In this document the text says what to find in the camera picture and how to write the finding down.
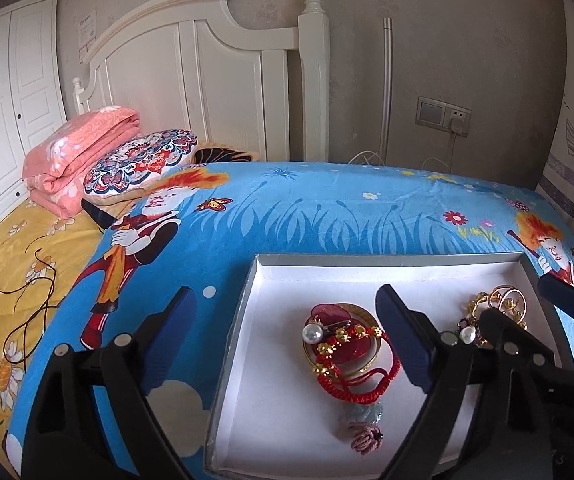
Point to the white wall notice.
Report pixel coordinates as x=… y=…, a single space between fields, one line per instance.
x=88 y=35

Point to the metal pole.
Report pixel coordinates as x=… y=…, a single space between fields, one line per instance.
x=387 y=85

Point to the white headboard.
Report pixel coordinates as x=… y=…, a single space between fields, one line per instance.
x=227 y=75

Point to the wall socket with plug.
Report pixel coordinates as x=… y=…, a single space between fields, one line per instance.
x=459 y=120

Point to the wall switch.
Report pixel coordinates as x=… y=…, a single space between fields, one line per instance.
x=431 y=111

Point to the grey cardboard tray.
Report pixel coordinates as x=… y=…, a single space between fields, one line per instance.
x=277 y=360

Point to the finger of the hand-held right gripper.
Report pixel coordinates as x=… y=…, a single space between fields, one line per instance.
x=567 y=300
x=504 y=325

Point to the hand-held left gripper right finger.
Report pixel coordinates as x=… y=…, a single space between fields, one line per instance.
x=402 y=340

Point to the gold bangle with red flower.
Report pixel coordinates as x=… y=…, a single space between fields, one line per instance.
x=352 y=352

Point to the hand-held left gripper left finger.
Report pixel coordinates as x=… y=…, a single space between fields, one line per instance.
x=167 y=340

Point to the blue cartoon blanket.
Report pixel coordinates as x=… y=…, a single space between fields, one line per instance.
x=277 y=210

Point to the pearl hairpin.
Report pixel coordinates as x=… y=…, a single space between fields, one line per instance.
x=312 y=331

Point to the dark patterned pillow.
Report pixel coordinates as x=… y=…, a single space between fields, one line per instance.
x=222 y=154

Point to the pink knit flower charm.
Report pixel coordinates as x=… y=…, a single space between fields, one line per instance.
x=364 y=435

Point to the pink folded quilt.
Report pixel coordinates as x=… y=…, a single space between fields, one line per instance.
x=82 y=145

